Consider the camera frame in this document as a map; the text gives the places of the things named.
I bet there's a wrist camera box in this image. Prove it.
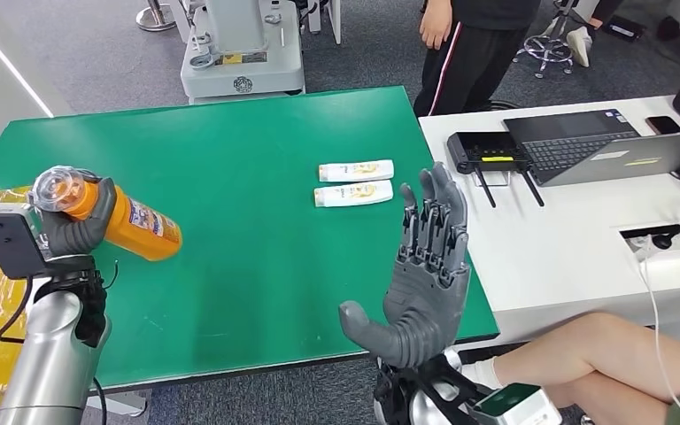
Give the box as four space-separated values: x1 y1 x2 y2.
0 202 49 281
467 382 564 425

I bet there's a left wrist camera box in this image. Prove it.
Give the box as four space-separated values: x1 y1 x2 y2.
0 202 49 281

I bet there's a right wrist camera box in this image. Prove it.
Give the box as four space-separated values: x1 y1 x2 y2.
467 382 564 425

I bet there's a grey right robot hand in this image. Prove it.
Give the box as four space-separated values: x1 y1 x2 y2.
337 162 472 371

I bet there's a person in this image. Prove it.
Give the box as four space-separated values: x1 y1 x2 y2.
551 0 631 68
413 0 544 119
460 311 680 425

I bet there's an orange detergent bottle clear cap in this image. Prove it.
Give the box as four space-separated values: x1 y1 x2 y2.
28 165 184 263

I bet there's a black smartphone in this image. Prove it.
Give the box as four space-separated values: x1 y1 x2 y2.
645 115 680 136

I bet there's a chrome stanchion base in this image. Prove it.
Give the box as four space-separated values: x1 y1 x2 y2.
135 0 178 34

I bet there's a grey laptop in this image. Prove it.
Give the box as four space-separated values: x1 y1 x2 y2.
503 109 680 188

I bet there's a black router with antennas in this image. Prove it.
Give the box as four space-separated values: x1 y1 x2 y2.
446 131 545 209

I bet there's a chrome stool base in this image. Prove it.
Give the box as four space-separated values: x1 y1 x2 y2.
513 32 576 80

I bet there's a white cable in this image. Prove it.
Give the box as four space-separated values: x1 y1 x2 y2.
636 234 680 425

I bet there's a black camera cable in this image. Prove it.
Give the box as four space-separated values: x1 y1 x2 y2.
0 277 35 345

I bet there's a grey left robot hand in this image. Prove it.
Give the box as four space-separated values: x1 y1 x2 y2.
39 170 119 260

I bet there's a white shampoo tube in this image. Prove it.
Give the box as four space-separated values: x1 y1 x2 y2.
318 159 395 183
313 180 395 209

